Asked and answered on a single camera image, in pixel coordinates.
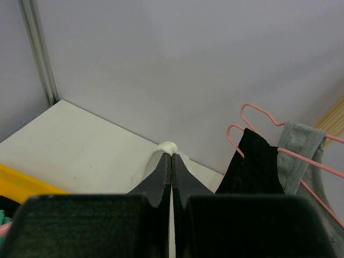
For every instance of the yellow plastic tray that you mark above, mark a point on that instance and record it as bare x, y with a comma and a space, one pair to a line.
19, 187

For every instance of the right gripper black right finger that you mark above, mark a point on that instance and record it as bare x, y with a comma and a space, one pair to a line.
227, 225

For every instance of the green tank top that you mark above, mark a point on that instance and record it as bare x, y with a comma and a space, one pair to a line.
2, 217

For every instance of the wooden hanger rack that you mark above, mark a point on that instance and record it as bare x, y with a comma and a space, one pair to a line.
332, 121

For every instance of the white tank top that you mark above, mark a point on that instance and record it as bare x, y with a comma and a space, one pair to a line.
147, 168

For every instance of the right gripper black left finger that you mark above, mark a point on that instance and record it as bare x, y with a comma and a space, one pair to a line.
135, 224

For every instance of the grey tank top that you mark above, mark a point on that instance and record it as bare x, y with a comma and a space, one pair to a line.
301, 178

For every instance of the left aluminium frame post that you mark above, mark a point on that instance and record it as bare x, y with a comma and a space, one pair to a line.
31, 19

